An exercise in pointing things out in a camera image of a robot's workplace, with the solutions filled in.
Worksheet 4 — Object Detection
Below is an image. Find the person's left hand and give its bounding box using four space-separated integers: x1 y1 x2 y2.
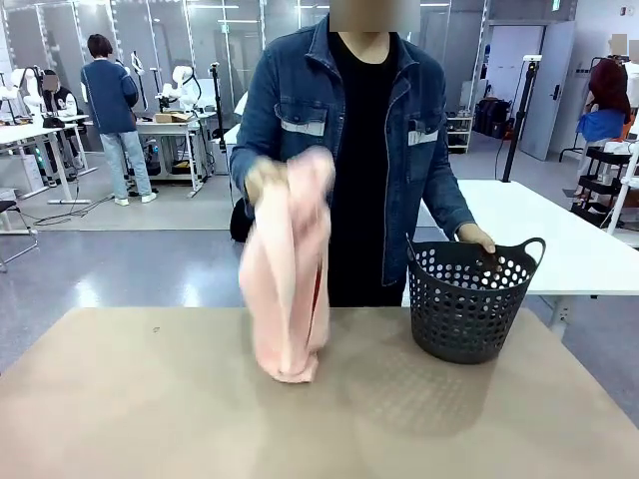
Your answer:
456 224 497 256

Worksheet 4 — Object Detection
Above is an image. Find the person's right hand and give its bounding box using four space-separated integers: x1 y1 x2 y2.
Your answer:
244 159 292 202

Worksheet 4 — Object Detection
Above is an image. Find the dark grey perforated laundry basket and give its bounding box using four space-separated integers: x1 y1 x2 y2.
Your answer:
405 233 547 365

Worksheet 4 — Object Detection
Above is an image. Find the pink terry towel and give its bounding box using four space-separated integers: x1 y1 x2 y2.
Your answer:
238 151 336 385

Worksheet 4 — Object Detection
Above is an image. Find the person's left forearm denim sleeve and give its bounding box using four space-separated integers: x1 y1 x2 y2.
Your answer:
423 159 476 243

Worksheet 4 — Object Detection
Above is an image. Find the person's right forearm denim sleeve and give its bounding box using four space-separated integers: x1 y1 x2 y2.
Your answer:
229 142 289 201

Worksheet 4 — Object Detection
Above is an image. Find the black bag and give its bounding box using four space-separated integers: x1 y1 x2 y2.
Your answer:
229 197 254 244

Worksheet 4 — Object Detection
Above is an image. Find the large white table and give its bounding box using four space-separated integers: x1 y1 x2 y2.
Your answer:
401 179 639 345

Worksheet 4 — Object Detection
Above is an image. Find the thin black tripod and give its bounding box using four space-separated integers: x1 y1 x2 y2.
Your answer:
209 62 231 171

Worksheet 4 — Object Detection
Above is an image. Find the person in denim jacket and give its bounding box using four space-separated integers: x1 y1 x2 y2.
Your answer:
229 0 476 308

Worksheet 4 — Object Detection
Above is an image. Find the white shoe rack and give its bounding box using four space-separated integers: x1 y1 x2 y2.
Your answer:
445 110 474 155

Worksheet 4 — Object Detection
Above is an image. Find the white lab desk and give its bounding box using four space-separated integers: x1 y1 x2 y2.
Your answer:
134 112 219 194
0 113 99 206

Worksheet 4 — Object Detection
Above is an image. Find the black unit under desk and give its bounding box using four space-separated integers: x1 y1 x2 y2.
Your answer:
142 139 164 177

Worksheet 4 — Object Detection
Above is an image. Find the tall black tripod stand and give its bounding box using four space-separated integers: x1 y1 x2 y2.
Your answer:
500 56 543 184

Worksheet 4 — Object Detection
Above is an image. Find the black suitcase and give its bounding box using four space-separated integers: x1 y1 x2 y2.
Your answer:
473 98 513 140

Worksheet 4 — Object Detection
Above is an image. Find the black utility cart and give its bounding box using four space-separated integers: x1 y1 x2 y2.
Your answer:
571 146 633 221

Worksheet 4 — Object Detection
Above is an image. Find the grey open door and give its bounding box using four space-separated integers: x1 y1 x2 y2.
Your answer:
518 22 576 161

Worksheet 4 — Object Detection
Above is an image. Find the blue cloth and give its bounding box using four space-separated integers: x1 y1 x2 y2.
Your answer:
575 110 625 141

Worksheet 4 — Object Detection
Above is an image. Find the standing person in blue jacket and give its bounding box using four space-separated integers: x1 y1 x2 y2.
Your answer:
79 33 156 207

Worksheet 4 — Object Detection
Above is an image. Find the seated person black white jacket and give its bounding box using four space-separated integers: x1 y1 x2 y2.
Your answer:
39 69 86 171

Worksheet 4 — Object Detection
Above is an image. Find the white drawer cabinet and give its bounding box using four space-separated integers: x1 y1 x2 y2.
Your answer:
13 153 45 194

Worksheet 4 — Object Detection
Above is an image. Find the black metal chair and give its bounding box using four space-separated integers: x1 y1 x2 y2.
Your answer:
0 187 39 273

